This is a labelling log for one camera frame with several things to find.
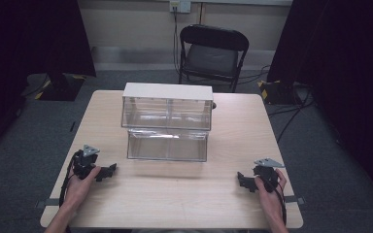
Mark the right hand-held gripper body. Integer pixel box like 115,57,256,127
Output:
252,157,286,194

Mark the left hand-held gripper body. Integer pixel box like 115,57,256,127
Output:
72,144,101,181

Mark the person's right hand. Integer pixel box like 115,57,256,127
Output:
254,168,288,223

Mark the person's left hand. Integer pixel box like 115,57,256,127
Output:
64,165,102,212

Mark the clear acrylic drawer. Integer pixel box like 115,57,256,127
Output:
126,127,209,163

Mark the black stand base striped tape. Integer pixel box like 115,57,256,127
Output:
33,73,87,102
256,79,307,106

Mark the clear drawer cabinet white top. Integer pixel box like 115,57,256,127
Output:
120,82,215,132

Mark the black folding chair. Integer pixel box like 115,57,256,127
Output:
177,23,251,94

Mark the dark curtain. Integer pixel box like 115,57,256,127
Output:
266,0,373,208

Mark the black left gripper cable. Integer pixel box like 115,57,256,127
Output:
58,150,83,209

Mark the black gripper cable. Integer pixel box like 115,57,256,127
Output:
274,185,288,226
58,150,83,209

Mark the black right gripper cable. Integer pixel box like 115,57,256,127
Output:
274,185,288,226

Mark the grey table strap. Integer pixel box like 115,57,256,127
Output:
34,197,61,210
284,195,306,206

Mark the black floor cable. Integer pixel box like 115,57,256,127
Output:
267,90,315,144

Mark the black wall outlet cable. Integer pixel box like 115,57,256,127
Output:
172,5,182,76

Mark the white wall outlet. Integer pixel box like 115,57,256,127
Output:
169,0,192,15

